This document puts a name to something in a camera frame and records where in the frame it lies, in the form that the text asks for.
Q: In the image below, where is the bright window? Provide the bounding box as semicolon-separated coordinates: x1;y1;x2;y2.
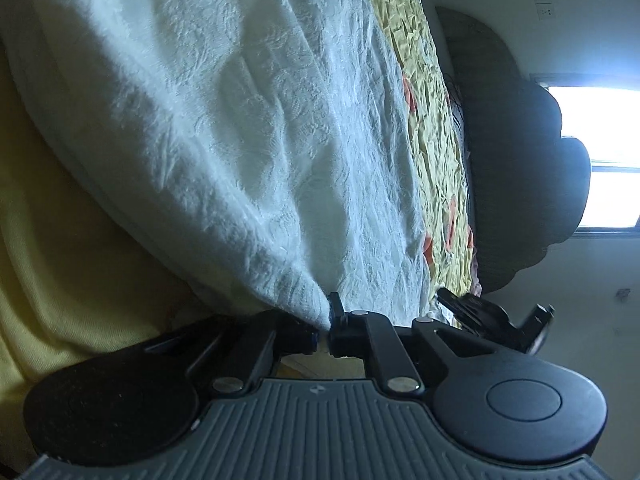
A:
530;72;640;235

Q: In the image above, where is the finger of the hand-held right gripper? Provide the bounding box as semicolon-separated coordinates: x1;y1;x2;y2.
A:
436;287;483;335

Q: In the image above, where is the dark padded headboard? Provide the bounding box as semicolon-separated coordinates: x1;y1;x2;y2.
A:
434;6;592;296

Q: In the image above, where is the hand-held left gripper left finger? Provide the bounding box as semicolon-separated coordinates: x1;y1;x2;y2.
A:
145;309;321;395

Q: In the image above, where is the plain yellow cloth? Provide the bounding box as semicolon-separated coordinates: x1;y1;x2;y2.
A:
0;47;221;466

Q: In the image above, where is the white textured towel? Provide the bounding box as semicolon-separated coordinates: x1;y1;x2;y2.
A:
0;0;431;331

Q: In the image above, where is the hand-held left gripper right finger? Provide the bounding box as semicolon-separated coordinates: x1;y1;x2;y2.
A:
327;292;502;395

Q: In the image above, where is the yellow bedspread with orange patches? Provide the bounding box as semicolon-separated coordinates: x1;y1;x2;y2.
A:
357;0;478;328

